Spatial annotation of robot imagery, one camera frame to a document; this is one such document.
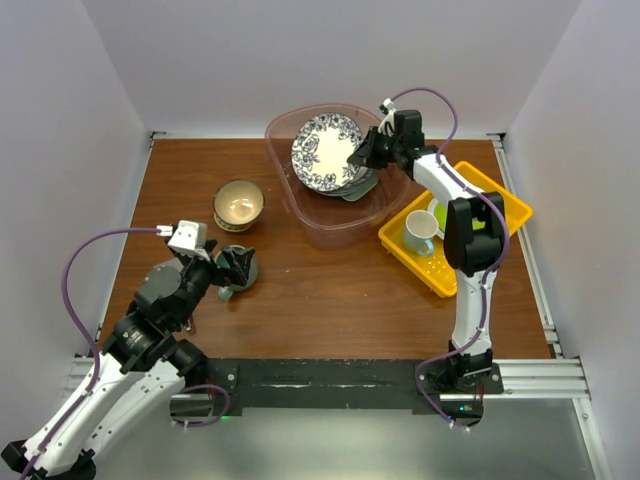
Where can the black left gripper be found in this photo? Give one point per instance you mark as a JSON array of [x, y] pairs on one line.
[[239, 263]]

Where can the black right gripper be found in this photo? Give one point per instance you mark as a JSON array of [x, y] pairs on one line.
[[366, 155]]

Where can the green rimmed lettered plate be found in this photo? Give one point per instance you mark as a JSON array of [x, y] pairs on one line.
[[362, 176]]

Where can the pale green divided dish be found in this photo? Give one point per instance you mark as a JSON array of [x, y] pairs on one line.
[[359, 191]]

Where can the blue patterned bottom plate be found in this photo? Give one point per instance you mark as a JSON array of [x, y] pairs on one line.
[[321, 149]]

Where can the beige ceramic bowl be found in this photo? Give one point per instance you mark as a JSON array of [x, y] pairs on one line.
[[237, 205]]

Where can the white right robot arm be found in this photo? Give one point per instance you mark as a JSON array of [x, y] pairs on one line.
[[476, 239]]

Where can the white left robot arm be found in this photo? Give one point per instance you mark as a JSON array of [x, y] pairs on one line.
[[140, 365]]

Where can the clear pink plastic bin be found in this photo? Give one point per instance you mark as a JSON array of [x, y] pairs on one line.
[[332, 222]]

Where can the teal ceramic mug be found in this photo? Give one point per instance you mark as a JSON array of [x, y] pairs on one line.
[[226, 292]]

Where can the light blue white mug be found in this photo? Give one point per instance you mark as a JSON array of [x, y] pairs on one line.
[[420, 228]]

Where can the lime green plate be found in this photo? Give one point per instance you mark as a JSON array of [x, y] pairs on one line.
[[440, 213]]

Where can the yellow plastic tray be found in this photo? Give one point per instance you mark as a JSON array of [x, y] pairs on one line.
[[434, 271]]

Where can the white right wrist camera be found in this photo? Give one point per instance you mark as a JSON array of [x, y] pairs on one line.
[[387, 123]]

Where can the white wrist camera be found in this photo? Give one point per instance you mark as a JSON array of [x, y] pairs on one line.
[[185, 238], [387, 123]]

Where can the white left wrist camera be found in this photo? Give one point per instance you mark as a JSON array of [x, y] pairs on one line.
[[185, 238]]

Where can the black mounting base plate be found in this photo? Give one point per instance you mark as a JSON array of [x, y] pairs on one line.
[[234, 385]]

